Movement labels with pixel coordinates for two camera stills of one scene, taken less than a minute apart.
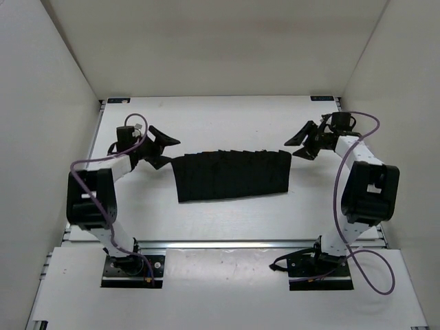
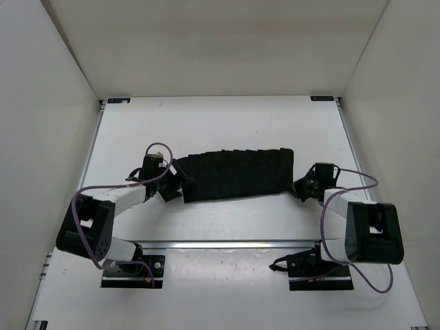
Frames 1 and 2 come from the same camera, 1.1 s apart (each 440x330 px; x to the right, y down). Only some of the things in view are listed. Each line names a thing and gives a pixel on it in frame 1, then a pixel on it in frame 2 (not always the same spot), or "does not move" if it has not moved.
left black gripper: x=161 y=139 to x=180 y=177
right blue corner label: x=322 y=97 does not move
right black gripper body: x=318 y=140 to x=304 y=187
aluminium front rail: x=225 y=245 does not move
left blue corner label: x=118 y=100 does not move
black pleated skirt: x=225 y=174 does not move
